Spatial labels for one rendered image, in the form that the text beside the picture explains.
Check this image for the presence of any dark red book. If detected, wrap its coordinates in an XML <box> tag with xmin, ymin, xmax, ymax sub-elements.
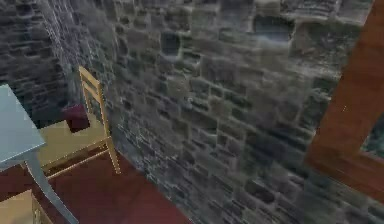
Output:
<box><xmin>62</xmin><ymin>103</ymin><xmax>91</xmax><ymax>134</ymax></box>

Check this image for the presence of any pale grey table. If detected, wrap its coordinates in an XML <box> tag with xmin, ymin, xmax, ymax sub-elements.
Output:
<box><xmin>0</xmin><ymin>83</ymin><xmax>80</xmax><ymax>224</ymax></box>

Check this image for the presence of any brown wooden window frame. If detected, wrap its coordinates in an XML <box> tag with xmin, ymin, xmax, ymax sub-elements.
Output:
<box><xmin>304</xmin><ymin>0</ymin><xmax>384</xmax><ymax>204</ymax></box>

